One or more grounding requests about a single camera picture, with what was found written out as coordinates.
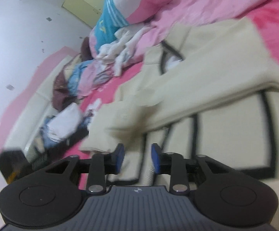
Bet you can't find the beige zip hoodie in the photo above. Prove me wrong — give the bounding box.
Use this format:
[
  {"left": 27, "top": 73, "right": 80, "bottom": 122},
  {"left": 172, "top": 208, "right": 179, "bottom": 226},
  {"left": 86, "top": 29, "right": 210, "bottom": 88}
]
[{"left": 80, "top": 16, "right": 279, "bottom": 187}]

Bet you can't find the large pink blue cartoon pillow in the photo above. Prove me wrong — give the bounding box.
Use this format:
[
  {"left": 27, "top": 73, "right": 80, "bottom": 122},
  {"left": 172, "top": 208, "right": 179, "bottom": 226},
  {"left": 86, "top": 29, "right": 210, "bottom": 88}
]
[{"left": 90, "top": 0, "right": 172, "bottom": 53}]

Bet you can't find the pink magenta floral bed blanket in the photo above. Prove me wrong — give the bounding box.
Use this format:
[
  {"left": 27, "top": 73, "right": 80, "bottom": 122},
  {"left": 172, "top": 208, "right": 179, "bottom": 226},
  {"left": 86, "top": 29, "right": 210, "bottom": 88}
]
[{"left": 76, "top": 0, "right": 279, "bottom": 190}]

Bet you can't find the blue denim garment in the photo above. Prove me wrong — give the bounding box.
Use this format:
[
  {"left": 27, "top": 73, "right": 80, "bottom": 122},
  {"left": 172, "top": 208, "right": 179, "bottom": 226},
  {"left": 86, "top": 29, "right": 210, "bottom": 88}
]
[{"left": 33, "top": 115, "right": 92, "bottom": 153}]

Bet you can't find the yellow-green wardrobe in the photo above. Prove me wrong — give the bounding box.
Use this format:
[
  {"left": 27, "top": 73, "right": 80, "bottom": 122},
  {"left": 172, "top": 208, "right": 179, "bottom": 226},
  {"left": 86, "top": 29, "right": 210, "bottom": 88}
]
[{"left": 62, "top": 0, "right": 104, "bottom": 28}]

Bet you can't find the light pink quilt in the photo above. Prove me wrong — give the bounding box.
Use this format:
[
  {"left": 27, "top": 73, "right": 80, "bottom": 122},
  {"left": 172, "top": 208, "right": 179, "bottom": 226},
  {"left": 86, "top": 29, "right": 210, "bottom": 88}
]
[{"left": 77, "top": 0, "right": 268, "bottom": 98}]

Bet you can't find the light blue crumpled garment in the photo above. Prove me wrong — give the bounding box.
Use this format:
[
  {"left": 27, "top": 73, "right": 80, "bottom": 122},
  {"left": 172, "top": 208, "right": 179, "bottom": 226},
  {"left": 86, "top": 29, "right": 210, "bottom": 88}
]
[{"left": 67, "top": 60, "right": 92, "bottom": 96}]

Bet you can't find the crumpled white cloth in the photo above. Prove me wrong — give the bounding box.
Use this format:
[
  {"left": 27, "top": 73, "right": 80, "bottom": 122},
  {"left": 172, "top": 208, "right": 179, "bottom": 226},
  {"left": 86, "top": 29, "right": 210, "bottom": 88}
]
[{"left": 96, "top": 23, "right": 151, "bottom": 77}]

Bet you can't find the white folded garment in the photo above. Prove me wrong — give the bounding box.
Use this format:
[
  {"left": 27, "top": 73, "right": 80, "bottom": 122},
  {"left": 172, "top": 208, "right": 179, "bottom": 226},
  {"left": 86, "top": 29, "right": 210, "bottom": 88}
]
[{"left": 47, "top": 103, "right": 83, "bottom": 142}]

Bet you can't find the dark brown garment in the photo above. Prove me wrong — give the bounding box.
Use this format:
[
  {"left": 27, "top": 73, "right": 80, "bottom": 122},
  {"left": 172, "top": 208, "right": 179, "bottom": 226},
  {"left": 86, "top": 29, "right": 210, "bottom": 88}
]
[{"left": 51, "top": 37, "right": 92, "bottom": 112}]

